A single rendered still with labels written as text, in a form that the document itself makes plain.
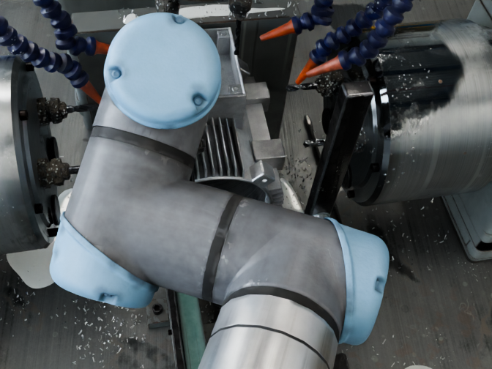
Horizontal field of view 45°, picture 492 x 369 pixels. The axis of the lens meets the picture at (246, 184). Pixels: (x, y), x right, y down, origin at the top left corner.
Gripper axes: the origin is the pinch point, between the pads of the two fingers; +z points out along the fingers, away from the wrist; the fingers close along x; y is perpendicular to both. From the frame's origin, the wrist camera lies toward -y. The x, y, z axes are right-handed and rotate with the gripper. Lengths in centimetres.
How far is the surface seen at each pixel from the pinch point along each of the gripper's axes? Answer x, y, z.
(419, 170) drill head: -32.1, -5.3, -0.9
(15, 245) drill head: 18.3, -8.0, 3.3
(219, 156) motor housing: -6.8, -0.7, -2.6
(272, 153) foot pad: -14.1, -0.7, 1.4
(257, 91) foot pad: -14.2, 8.4, 6.6
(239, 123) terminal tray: -10.5, 3.7, 1.8
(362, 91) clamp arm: -19.8, 2.5, -17.0
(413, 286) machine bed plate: -38.4, -22.9, 20.3
